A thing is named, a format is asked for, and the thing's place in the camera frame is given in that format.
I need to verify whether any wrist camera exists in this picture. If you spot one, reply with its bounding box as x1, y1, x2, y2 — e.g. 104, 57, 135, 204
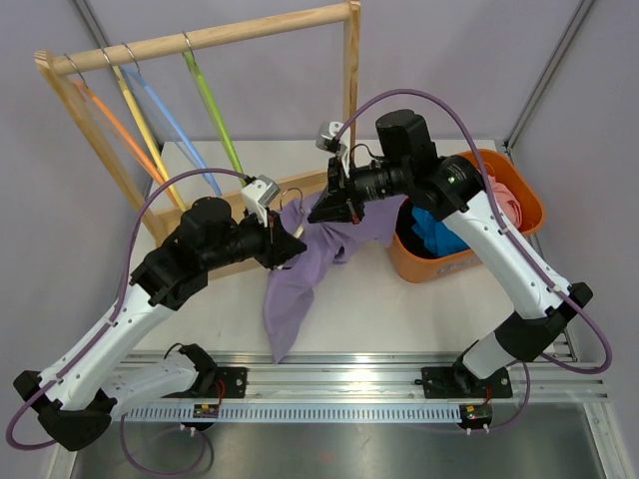
316, 121, 351, 177
241, 175, 281, 227

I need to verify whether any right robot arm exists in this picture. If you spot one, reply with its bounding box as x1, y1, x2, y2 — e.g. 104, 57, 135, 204
309, 109, 593, 397

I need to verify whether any pink t shirt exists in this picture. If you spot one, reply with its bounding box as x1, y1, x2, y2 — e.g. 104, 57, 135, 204
486, 175, 523, 229

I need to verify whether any green clothes hanger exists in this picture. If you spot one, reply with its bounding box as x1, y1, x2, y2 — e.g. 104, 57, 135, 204
182, 31, 244, 174

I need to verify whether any wooden tray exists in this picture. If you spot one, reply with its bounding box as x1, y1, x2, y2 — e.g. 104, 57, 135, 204
151, 171, 326, 280

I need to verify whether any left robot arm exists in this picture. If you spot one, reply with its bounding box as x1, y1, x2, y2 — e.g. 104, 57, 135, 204
13, 197, 307, 451

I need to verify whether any light blue clothes hanger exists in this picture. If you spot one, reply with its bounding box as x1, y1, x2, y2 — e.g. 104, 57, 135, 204
123, 43, 208, 170

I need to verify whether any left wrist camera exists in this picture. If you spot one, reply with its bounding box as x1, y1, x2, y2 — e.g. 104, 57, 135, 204
241, 175, 281, 227

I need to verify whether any orange plastic basket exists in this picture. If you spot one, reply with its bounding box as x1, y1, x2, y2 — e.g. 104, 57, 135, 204
387, 149, 545, 283

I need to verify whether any lavender t shirt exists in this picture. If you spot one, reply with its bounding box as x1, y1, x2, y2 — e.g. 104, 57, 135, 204
263, 193, 405, 363

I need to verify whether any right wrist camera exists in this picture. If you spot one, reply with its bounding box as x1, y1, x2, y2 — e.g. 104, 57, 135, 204
316, 121, 351, 177

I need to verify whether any orange clothes hanger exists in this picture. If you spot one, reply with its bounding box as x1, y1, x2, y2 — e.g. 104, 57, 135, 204
64, 54, 162, 185

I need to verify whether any yellow clothes hanger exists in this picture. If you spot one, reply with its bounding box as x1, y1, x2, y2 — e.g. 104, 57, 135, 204
101, 49, 169, 184

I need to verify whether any cream clothes hanger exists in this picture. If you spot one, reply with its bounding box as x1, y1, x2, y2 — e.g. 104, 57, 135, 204
274, 188, 308, 275

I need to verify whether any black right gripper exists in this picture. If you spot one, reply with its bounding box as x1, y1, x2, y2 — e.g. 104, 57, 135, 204
310, 154, 411, 226

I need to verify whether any wooden clothes rack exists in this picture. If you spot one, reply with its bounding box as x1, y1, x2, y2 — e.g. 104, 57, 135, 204
32, 0, 363, 245

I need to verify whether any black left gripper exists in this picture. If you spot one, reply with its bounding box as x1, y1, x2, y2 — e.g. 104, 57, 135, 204
203, 205, 307, 271

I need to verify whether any aluminium mounting rail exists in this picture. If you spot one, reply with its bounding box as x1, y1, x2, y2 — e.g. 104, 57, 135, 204
119, 323, 610, 425

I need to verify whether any blue t shirt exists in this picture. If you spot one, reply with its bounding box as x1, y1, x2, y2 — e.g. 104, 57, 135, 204
411, 207, 469, 257

